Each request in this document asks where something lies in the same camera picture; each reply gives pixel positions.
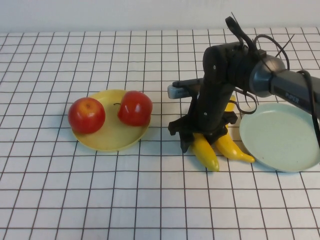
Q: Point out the pale green plastic plate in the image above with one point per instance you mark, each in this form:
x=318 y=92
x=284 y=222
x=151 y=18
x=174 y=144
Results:
x=275 y=140

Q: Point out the red apple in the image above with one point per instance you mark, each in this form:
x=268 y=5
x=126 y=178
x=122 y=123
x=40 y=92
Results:
x=86 y=117
x=136 y=110

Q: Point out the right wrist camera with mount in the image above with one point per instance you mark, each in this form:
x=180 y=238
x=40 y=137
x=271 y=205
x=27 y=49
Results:
x=180 y=92

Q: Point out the white grid-pattern tablecloth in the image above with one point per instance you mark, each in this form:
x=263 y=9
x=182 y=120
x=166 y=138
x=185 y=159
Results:
x=160 y=205

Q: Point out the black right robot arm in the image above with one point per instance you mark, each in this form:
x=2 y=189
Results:
x=287 y=87

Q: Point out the curved yellow banana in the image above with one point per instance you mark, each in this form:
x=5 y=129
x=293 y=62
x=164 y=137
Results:
x=232 y=150

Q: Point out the long straight yellow banana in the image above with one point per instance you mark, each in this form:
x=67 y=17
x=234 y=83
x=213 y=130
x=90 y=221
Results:
x=205 y=155

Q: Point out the yellow plastic plate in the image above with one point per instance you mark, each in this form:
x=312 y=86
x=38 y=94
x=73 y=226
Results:
x=112 y=137

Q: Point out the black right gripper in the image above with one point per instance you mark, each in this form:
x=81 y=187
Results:
x=182 y=125

